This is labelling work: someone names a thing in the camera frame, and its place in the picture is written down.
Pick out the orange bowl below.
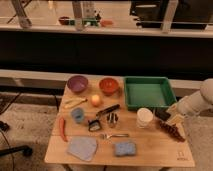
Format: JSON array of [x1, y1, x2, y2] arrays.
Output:
[[99, 77, 119, 96]]

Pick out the office chair base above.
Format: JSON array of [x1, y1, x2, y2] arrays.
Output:
[[0, 121, 33, 157]]

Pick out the small blue cup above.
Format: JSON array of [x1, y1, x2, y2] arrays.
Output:
[[71, 108, 84, 124]]

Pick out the silver fork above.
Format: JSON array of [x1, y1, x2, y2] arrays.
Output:
[[100, 134, 129, 139]]

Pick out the black rectangular eraser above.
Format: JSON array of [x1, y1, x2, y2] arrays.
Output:
[[155, 108, 170, 121]]

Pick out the wooden table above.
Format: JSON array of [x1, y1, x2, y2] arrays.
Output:
[[45, 86, 195, 168]]

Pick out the black handled knife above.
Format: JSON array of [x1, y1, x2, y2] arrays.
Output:
[[96, 104, 120, 118]]

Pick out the green plastic tray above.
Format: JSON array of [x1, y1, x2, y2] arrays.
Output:
[[123, 76, 177, 111]]

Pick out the brown pine cone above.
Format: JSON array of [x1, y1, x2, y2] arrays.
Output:
[[158, 120, 185, 142]]

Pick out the purple bowl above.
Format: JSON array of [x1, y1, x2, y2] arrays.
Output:
[[67, 75, 88, 93]]

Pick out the blue sponge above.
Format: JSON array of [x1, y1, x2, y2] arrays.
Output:
[[114, 142, 136, 157]]

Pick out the orange round fruit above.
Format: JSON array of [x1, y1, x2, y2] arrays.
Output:
[[91, 94, 102, 107]]

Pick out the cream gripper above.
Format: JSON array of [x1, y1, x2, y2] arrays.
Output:
[[166, 103, 184, 126]]

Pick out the red chili pepper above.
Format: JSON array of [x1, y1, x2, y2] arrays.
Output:
[[59, 117, 68, 142]]

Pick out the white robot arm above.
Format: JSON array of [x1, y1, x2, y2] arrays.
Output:
[[166, 78, 213, 125]]

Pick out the blue folded cloth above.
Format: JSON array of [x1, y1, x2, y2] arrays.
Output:
[[67, 136, 98, 162]]

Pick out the white paper cup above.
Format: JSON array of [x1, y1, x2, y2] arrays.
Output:
[[136, 108, 153, 128]]

